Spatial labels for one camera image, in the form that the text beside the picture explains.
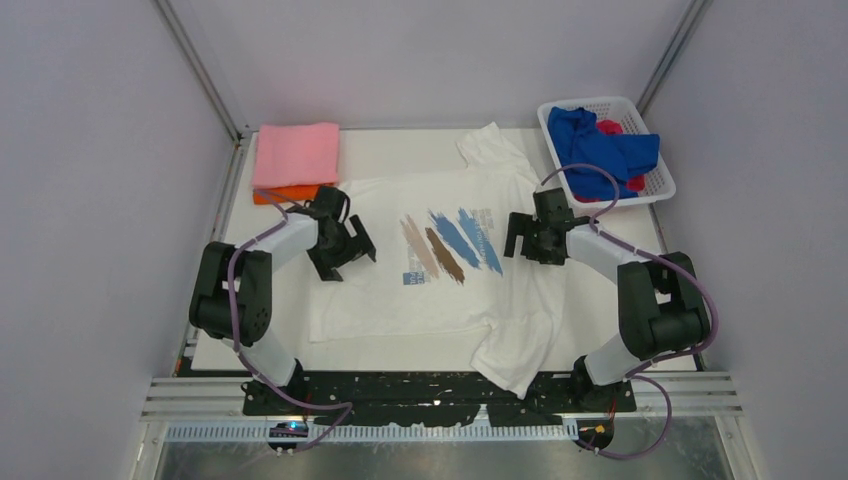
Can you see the folded pink t shirt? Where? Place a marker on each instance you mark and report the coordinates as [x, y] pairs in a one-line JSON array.
[[296, 155]]

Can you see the folded orange t shirt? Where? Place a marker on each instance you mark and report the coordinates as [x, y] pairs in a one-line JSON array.
[[297, 193]]

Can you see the red t shirt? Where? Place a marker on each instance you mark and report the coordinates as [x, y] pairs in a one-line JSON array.
[[613, 127]]

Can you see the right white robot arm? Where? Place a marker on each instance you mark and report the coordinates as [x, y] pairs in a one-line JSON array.
[[662, 311]]

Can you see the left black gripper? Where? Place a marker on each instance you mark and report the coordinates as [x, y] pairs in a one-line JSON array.
[[327, 265]]

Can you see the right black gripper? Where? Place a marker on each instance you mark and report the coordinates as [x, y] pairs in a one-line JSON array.
[[520, 222]]

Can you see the white printed t shirt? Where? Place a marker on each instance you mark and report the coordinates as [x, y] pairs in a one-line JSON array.
[[440, 265]]

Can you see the white slotted cable duct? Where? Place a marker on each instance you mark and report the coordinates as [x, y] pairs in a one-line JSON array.
[[272, 433]]

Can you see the blue t shirt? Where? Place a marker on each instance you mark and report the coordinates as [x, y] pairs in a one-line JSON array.
[[565, 127]]

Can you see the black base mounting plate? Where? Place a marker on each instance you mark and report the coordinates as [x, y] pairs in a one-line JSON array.
[[432, 399]]

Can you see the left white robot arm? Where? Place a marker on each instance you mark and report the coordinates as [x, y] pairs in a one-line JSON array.
[[233, 294]]

